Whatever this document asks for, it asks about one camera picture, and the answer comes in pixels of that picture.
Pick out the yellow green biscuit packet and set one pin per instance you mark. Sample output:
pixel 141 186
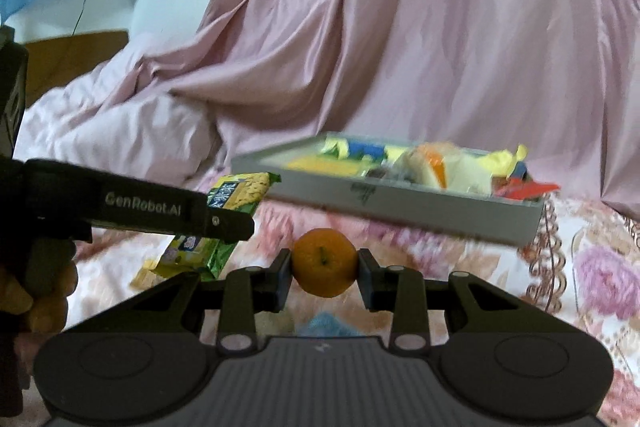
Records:
pixel 245 189

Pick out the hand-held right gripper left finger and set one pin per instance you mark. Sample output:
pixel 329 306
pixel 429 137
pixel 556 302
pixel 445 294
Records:
pixel 280 279

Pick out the grey shallow box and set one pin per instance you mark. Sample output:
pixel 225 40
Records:
pixel 400 212

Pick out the cream orange bread packet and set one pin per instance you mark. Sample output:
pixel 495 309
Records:
pixel 450 172

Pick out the floral bedsheet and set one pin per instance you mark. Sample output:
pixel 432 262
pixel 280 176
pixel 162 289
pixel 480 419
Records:
pixel 600 267

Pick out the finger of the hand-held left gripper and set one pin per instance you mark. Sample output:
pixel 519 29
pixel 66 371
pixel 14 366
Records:
pixel 230 224

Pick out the orange tangerine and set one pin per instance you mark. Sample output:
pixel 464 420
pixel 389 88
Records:
pixel 325 264

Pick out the red sausage packet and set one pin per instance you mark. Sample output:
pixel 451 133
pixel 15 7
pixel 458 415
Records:
pixel 520 189

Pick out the light blue snack packet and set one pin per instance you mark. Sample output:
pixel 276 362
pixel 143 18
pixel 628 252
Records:
pixel 327 324

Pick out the wooden headboard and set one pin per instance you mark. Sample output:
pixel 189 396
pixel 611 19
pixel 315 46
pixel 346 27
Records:
pixel 65 57

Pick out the person's left hand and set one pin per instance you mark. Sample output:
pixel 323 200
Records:
pixel 50 307

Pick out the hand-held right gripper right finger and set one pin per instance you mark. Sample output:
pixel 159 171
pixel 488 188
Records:
pixel 367 282

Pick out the pale pink quilt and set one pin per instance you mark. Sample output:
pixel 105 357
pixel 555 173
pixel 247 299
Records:
pixel 125 127

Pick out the pink curtain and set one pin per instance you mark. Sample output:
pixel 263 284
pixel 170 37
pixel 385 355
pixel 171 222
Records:
pixel 425 32

